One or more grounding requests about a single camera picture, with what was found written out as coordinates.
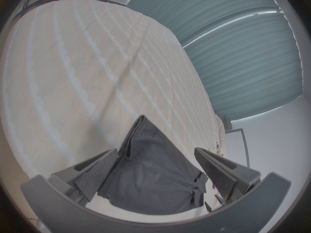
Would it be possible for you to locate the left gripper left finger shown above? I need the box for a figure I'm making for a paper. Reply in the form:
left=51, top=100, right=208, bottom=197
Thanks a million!
left=49, top=148, right=119, bottom=203

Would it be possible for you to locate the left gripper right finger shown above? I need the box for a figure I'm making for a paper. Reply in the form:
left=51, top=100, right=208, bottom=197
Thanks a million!
left=194, top=148, right=262, bottom=203

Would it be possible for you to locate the black T-shirt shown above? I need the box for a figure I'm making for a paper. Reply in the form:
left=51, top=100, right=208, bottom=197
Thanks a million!
left=97, top=115, right=209, bottom=215

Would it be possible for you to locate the bed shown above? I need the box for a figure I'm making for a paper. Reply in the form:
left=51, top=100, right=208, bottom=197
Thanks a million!
left=0, top=0, right=251, bottom=221

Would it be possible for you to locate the white printed pyjama garment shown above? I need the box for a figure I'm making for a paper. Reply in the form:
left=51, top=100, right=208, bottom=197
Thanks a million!
left=208, top=142, right=223, bottom=157

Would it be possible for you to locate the cream pillow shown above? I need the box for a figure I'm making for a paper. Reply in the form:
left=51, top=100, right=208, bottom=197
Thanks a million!
left=215, top=113, right=227, bottom=145

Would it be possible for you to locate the grey bedside table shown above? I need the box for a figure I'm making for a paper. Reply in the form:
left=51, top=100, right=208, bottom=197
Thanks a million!
left=220, top=116, right=232, bottom=132

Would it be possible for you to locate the blue-green curtain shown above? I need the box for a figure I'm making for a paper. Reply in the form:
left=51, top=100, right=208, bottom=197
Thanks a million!
left=126, top=0, right=280, bottom=47
left=183, top=9, right=304, bottom=121

